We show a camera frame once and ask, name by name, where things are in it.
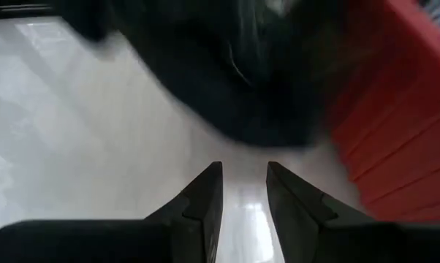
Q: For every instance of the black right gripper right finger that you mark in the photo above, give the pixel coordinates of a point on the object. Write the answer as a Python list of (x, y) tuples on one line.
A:
[(307, 226)]

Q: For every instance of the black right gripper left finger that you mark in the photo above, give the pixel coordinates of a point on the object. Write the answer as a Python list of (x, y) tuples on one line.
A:
[(190, 230)]

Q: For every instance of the dark denim jeans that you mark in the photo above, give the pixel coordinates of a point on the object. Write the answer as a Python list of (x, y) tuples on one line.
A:
[(223, 73)]

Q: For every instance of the red plastic laundry bin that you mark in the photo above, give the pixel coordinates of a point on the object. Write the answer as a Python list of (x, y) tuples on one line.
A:
[(399, 128)]

